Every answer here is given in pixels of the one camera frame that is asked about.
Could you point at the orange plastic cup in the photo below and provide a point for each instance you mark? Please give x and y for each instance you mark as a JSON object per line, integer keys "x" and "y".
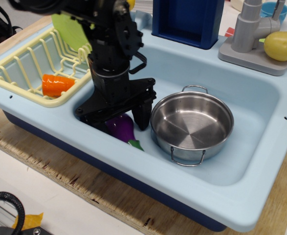
{"x": 53, "y": 86}

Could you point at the yellow tape piece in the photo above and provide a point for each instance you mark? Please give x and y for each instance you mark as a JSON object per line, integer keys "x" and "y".
{"x": 32, "y": 221}

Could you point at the yellow handled toy knife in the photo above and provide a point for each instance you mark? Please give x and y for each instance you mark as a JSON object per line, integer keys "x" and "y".
{"x": 131, "y": 4}

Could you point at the purple toy eggplant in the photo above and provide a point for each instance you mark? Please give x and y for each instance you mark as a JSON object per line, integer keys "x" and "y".
{"x": 122, "y": 128}

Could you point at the light blue toy sink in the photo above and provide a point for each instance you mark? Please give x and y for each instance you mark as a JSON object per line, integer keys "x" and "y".
{"x": 231, "y": 187}

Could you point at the dark blue plastic box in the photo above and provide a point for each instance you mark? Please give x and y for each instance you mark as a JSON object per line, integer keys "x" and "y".
{"x": 192, "y": 22}

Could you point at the stainless steel pot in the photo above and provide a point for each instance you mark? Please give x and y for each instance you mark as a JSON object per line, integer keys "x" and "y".
{"x": 191, "y": 125}

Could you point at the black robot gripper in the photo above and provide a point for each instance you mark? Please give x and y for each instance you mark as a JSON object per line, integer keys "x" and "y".
{"x": 115, "y": 94}

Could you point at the grey toy faucet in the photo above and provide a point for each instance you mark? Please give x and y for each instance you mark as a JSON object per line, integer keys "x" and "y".
{"x": 244, "y": 48}

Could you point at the black metal base plate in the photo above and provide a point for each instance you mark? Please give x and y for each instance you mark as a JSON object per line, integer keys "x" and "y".
{"x": 32, "y": 231}

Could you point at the yellow toy potato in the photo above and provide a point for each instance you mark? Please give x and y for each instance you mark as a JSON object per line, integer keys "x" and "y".
{"x": 275, "y": 45}

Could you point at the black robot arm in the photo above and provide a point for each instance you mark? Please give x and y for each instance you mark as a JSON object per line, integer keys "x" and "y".
{"x": 115, "y": 42}

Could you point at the light green plastic plate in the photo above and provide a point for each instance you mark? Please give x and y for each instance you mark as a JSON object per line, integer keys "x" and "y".
{"x": 71, "y": 32}

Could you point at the cream dish rack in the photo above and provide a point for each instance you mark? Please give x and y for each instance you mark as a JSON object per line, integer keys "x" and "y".
{"x": 22, "y": 70}

